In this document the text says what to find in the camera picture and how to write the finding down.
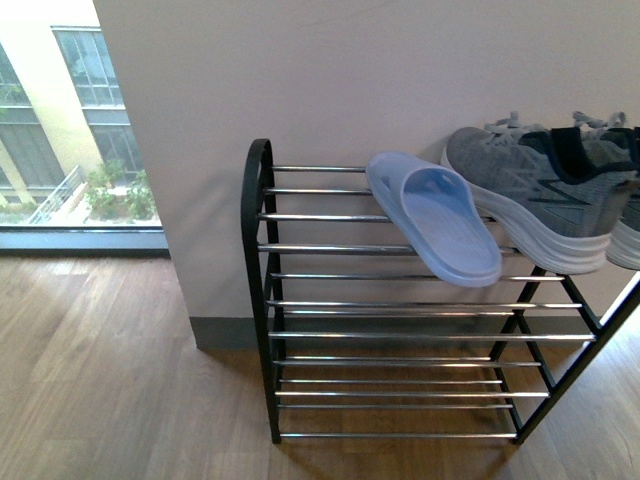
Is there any light blue slipper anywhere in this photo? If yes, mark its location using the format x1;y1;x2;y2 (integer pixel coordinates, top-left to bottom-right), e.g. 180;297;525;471
366;151;502;288

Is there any grey sneaker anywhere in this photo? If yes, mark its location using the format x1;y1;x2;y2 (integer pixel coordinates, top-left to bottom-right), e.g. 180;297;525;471
572;110;640;272
441;114;639;274

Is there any black metal shoe rack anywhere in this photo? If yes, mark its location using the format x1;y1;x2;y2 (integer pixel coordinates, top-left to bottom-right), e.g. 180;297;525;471
241;139;639;444

